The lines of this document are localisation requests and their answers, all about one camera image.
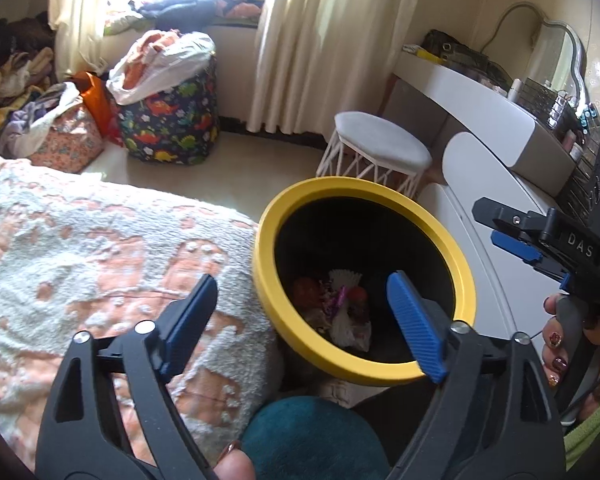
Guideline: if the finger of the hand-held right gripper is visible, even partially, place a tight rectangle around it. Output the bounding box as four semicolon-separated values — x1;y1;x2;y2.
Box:
490;229;564;284
472;198;549;242

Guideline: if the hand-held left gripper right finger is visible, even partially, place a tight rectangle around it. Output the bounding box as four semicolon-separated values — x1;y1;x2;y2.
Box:
385;269;567;480

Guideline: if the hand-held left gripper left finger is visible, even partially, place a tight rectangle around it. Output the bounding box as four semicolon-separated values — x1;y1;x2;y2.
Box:
35;273;219;480

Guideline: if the white foam fruit net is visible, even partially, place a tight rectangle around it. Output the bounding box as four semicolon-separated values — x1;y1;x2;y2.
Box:
327;268;364;292

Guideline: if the yellow-rimmed black trash bin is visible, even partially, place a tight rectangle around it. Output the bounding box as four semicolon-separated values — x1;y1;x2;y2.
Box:
253;175;477;387

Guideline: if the purple snack wrapper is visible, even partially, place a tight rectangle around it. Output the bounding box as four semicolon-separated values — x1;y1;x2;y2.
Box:
319;281;352;312

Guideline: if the person's left hand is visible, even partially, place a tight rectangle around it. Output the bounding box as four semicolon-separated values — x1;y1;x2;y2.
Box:
214;441;257;480

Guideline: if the white drawer cabinet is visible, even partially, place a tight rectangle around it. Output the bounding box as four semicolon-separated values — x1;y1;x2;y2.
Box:
419;131;557;343

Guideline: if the row of cosmetic bottles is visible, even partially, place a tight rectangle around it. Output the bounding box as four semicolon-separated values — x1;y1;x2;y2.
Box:
555;101;600;162

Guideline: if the peach patterned blanket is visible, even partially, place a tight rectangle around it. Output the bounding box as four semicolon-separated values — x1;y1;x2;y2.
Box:
0;154;282;472

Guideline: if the clear cosmetic organizer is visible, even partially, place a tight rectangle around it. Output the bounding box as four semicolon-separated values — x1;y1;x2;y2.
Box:
510;77;582;122

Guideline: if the teal plush cloth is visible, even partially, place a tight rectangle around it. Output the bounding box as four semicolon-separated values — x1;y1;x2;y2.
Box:
239;395;392;480

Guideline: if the silver-framed mirror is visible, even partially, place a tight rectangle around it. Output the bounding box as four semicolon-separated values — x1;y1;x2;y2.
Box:
531;19;589;104

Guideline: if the black bag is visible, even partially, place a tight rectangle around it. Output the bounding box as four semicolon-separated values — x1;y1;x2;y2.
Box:
422;28;514;92

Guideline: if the yellow box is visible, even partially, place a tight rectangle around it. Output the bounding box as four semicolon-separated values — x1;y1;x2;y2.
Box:
402;44;447;64

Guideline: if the dinosaur print laundry bag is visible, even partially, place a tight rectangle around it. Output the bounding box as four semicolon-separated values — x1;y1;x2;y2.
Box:
115;54;220;167

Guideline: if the floral fabric storage bag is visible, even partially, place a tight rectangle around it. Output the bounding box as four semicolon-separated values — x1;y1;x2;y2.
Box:
39;104;105;174

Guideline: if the wide cream curtain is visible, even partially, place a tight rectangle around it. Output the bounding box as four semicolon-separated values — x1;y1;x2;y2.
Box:
246;0;482;137

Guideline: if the orange shopping bag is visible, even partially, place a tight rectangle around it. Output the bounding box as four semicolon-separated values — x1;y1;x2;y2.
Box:
71;70;124;144

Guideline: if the white bag of orange clothes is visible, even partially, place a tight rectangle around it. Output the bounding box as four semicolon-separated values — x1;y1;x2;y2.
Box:
106;29;217;107

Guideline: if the pile of clothes on bed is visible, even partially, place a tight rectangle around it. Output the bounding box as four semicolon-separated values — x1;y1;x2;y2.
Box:
0;16;62;157

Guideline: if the pile of clothes on windowsill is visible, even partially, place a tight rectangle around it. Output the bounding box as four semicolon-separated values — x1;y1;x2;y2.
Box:
104;0;269;37

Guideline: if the narrow cream curtain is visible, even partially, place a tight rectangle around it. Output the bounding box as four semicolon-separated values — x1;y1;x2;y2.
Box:
46;0;132;77

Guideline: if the white wire-leg stool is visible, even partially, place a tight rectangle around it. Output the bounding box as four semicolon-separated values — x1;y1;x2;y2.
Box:
315;111;434;197

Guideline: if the grey hose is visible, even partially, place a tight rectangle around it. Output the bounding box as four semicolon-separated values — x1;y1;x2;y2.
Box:
481;2;542;52

